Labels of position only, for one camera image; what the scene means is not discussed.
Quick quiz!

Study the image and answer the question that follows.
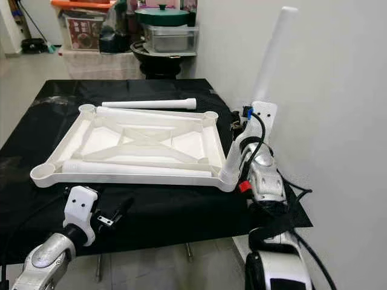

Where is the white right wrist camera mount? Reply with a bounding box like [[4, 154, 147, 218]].
[[236, 101, 278, 152]]

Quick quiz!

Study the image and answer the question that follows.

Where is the green pot with lid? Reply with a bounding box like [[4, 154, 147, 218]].
[[135, 5, 191, 28]]

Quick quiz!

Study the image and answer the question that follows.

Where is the clear plastic container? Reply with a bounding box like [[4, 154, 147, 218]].
[[141, 24, 199, 55]]

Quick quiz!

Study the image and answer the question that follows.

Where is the metal folding table frame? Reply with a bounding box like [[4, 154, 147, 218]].
[[96, 243, 195, 283]]

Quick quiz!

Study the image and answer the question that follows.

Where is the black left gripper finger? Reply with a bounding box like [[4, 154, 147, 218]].
[[106, 195, 135, 221]]

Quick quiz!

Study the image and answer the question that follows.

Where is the black floor mop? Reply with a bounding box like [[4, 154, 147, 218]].
[[18, 0, 58, 55]]

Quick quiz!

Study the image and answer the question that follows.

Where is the dark framed picture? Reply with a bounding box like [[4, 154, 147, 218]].
[[180, 0, 199, 26]]

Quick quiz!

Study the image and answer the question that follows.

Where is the black table cloth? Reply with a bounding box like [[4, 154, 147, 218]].
[[0, 79, 314, 248]]

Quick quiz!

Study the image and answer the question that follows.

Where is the white plastic table top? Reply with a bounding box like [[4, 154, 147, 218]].
[[30, 104, 239, 193]]

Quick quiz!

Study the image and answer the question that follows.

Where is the crinkled clear tape strip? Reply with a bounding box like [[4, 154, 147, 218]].
[[39, 97, 73, 108]]

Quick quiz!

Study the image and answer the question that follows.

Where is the bench with white lace cloth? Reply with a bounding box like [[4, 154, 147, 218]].
[[60, 50, 146, 80]]

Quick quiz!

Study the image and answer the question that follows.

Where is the black round wok stand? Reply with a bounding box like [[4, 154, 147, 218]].
[[131, 42, 195, 80]]

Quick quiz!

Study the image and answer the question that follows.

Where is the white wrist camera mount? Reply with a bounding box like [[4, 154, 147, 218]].
[[236, 101, 278, 152], [63, 185, 100, 247]]

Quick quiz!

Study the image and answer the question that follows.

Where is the black plastic bag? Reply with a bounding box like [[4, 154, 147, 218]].
[[99, 3, 134, 54]]

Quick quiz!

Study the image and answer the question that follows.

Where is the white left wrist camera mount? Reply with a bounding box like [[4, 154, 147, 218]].
[[63, 185, 100, 247]]

